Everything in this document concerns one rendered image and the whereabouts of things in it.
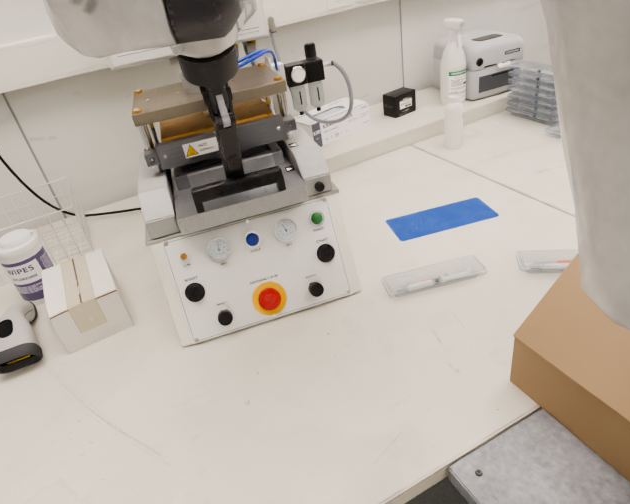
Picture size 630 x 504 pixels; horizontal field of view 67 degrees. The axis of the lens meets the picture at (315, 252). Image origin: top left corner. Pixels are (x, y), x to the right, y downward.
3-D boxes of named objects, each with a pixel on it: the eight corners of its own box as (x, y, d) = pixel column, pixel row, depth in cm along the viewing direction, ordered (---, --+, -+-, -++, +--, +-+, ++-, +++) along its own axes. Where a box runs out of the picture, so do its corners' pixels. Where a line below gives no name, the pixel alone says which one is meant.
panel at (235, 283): (193, 344, 83) (160, 242, 80) (352, 293, 88) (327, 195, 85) (192, 347, 81) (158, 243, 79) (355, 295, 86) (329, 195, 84)
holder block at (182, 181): (174, 160, 99) (170, 148, 98) (266, 137, 102) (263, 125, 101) (178, 191, 86) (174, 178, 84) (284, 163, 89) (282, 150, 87)
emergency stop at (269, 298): (261, 311, 86) (255, 290, 85) (282, 304, 86) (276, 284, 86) (262, 313, 84) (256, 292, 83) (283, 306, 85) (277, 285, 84)
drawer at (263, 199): (174, 175, 102) (162, 140, 98) (272, 150, 106) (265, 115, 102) (183, 239, 78) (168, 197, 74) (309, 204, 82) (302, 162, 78)
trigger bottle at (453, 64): (435, 101, 159) (434, 20, 145) (456, 95, 161) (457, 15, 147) (450, 107, 152) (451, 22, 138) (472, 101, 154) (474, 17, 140)
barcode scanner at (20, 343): (5, 322, 98) (-15, 292, 94) (46, 307, 100) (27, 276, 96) (-2, 387, 82) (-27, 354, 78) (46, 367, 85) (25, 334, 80)
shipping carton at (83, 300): (60, 303, 101) (40, 269, 96) (121, 280, 105) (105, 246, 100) (63, 356, 86) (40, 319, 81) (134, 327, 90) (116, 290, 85)
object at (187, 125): (164, 133, 99) (149, 87, 94) (266, 108, 103) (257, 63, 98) (167, 161, 85) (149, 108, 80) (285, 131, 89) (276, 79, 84)
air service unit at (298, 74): (277, 117, 112) (264, 51, 103) (335, 103, 114) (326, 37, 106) (282, 123, 107) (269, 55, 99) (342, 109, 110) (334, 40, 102)
